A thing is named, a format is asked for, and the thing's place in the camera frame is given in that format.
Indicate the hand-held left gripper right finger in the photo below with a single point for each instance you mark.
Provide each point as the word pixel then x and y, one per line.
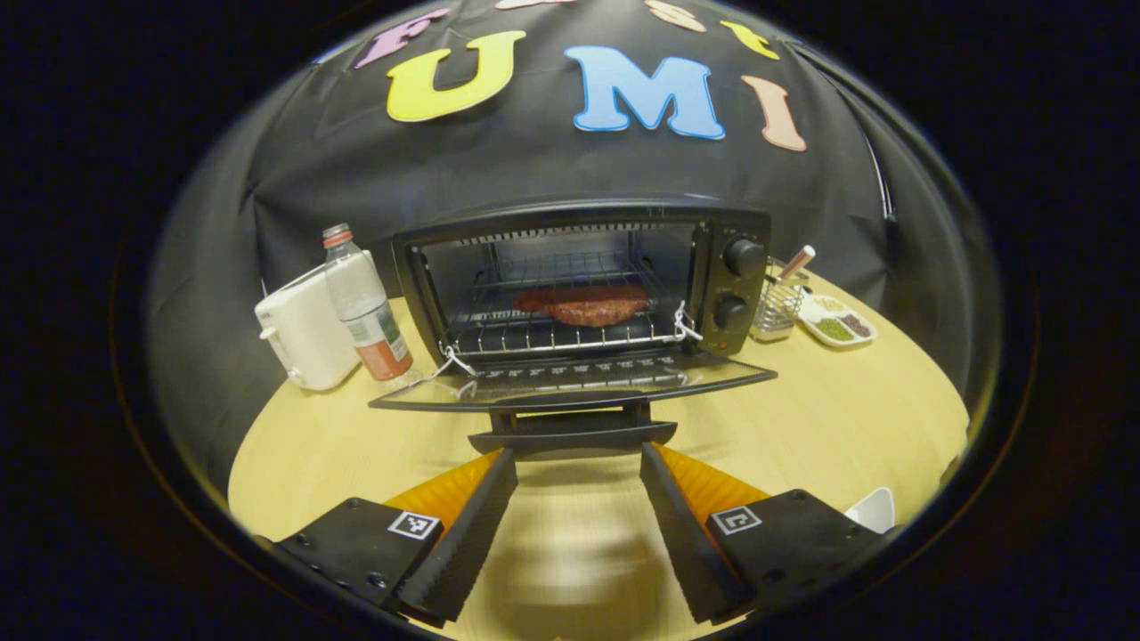
pixel 686 539

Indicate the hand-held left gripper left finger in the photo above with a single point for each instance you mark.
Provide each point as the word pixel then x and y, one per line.
pixel 463 539

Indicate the black electric oven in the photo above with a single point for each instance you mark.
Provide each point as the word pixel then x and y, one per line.
pixel 739 294

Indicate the red-brown meat piece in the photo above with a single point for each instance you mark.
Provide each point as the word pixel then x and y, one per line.
pixel 583 304

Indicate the clear plastic bottle red label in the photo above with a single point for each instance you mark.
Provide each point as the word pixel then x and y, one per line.
pixel 374 320

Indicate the white toaster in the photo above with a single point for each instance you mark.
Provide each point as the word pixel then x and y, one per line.
pixel 303 334

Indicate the white divided spice dish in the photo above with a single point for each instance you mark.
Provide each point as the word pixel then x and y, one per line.
pixel 837 322

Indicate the black backdrop cloth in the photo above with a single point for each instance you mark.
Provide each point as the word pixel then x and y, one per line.
pixel 312 169

